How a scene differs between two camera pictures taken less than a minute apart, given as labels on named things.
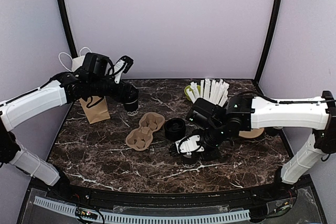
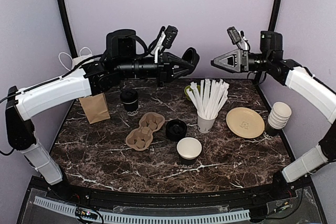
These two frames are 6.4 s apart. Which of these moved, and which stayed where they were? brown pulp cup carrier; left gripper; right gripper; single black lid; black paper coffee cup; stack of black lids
Moved: left gripper; right gripper
Stayed: black paper coffee cup; brown pulp cup carrier; single black lid; stack of black lids
